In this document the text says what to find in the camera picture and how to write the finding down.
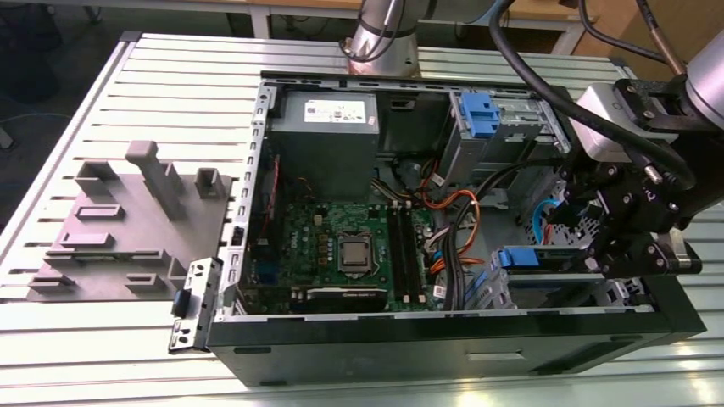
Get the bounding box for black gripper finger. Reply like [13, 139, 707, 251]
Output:
[545, 159, 615, 226]
[581, 231, 702, 279]

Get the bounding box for blue SATA wire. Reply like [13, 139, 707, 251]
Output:
[533, 198, 566, 232]

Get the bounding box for metal disk bay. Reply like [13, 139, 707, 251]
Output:
[479, 243, 645, 309]

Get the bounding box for metal drive cage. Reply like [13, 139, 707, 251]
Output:
[439, 88, 571, 181]

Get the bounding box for blue drive latch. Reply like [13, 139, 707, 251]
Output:
[459, 91, 502, 137]

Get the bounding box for silver CPU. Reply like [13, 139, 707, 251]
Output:
[338, 237, 374, 270]

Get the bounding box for brown board panel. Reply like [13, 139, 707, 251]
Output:
[570, 0, 724, 111]

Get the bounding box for grey power supply unit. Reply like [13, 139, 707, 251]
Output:
[265, 90, 378, 203]

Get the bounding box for CPU socket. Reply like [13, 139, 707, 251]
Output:
[333, 228, 381, 279]

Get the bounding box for black PC case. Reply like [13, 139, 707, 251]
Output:
[205, 70, 707, 387]

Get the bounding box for black graphics card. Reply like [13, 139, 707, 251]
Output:
[293, 284, 391, 314]

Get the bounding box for green motherboard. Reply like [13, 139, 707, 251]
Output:
[242, 201, 447, 315]

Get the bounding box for grey parts rack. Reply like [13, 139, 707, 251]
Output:
[26, 141, 242, 304]

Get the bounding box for black office chair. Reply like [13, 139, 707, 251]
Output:
[0, 0, 63, 105]

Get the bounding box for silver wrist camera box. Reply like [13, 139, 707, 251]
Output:
[570, 82, 674, 164]

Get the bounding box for orange wire bundle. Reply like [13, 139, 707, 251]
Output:
[421, 188, 489, 275]

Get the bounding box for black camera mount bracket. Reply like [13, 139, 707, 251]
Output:
[613, 78, 699, 132]

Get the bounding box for black cable bundle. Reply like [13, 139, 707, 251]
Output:
[439, 154, 566, 309]

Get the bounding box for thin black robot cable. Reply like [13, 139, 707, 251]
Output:
[575, 0, 689, 69]

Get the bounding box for cable with copper sleeve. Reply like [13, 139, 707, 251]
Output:
[635, 0, 689, 77]

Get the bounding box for yellow black power wires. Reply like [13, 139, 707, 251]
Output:
[369, 154, 434, 203]

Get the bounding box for wooden desk white frame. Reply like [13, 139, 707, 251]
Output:
[225, 0, 601, 56]

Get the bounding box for thin red wire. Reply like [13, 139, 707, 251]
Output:
[257, 152, 282, 247]

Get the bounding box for metal expansion slot bracket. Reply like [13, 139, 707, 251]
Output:
[167, 256, 225, 355]

